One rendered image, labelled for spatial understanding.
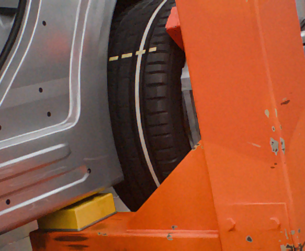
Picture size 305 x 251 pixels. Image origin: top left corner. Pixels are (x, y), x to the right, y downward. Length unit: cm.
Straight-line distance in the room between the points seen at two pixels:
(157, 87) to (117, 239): 37
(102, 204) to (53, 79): 31
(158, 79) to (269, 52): 46
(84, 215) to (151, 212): 20
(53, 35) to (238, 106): 52
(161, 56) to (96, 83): 16
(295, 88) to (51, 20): 59
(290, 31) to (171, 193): 39
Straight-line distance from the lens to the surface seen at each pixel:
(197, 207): 129
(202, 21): 118
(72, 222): 150
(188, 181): 128
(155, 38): 160
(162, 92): 154
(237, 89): 116
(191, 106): 155
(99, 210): 154
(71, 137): 148
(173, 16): 156
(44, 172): 141
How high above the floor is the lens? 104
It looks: 6 degrees down
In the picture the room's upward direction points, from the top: 11 degrees counter-clockwise
